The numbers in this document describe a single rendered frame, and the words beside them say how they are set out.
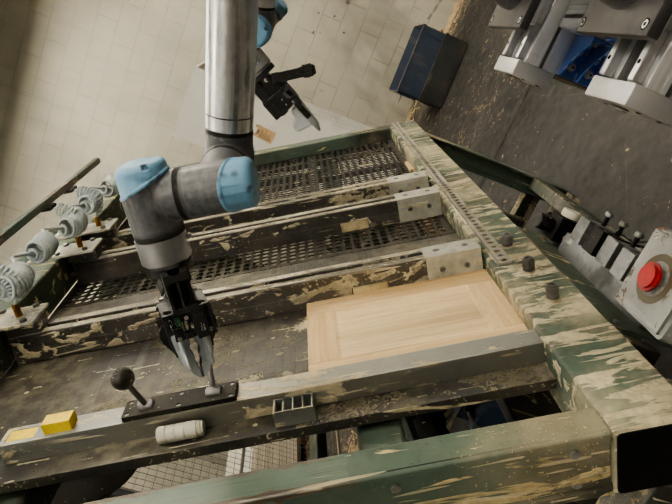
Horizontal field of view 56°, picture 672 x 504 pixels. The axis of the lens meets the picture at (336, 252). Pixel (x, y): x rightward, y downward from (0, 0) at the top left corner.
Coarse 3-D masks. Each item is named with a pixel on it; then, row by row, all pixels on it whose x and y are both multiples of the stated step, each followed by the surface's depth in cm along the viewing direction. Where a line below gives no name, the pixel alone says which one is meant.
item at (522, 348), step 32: (416, 352) 110; (448, 352) 108; (480, 352) 107; (512, 352) 106; (256, 384) 110; (288, 384) 108; (320, 384) 107; (352, 384) 107; (384, 384) 107; (416, 384) 108; (96, 416) 110; (160, 416) 107; (192, 416) 107; (224, 416) 108; (256, 416) 108; (0, 448) 108; (32, 448) 108; (64, 448) 108
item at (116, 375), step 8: (120, 368) 100; (128, 368) 101; (112, 376) 99; (120, 376) 99; (128, 376) 100; (112, 384) 99; (120, 384) 99; (128, 384) 100; (136, 392) 104; (144, 400) 107; (152, 400) 109; (144, 408) 108
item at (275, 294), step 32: (384, 256) 144; (416, 256) 140; (448, 256) 139; (480, 256) 139; (224, 288) 144; (256, 288) 140; (288, 288) 140; (320, 288) 140; (352, 288) 144; (0, 320) 141; (32, 320) 138; (64, 320) 144; (96, 320) 140; (128, 320) 140; (224, 320) 142; (32, 352) 142; (64, 352) 142
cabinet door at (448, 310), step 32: (384, 288) 140; (416, 288) 138; (448, 288) 135; (480, 288) 132; (320, 320) 132; (352, 320) 130; (384, 320) 128; (416, 320) 125; (448, 320) 123; (480, 320) 121; (512, 320) 118; (320, 352) 120; (352, 352) 119; (384, 352) 116
